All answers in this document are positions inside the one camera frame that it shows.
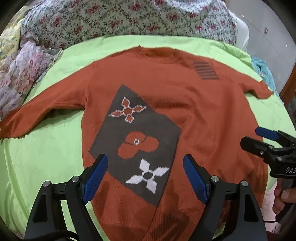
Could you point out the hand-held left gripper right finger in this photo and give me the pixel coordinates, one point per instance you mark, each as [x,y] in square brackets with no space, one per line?
[194,176]

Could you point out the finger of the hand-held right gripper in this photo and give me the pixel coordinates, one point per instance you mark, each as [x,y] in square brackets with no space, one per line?
[254,146]
[266,132]

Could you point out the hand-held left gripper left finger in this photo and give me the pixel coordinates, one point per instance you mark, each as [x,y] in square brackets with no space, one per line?
[97,176]

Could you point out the orange knit sweater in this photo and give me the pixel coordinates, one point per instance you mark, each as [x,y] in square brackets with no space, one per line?
[185,104]

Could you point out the person's right hand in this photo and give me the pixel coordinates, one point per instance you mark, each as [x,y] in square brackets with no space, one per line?
[278,199]

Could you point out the light green bed sheet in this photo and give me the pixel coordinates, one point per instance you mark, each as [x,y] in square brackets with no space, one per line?
[46,150]

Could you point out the light blue cloth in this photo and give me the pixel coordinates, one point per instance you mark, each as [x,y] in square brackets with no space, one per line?
[266,74]

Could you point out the white pillow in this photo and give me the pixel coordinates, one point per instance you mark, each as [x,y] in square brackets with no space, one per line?
[242,32]

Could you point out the pale purple floral cloth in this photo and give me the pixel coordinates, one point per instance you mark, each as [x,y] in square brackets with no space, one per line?
[23,69]

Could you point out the red floral quilt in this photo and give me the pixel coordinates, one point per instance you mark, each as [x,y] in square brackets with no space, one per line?
[115,20]

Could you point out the yellow floral pillow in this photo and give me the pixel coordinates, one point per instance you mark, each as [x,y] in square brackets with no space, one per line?
[9,41]

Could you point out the wooden bed frame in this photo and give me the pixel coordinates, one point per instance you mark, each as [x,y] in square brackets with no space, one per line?
[289,90]

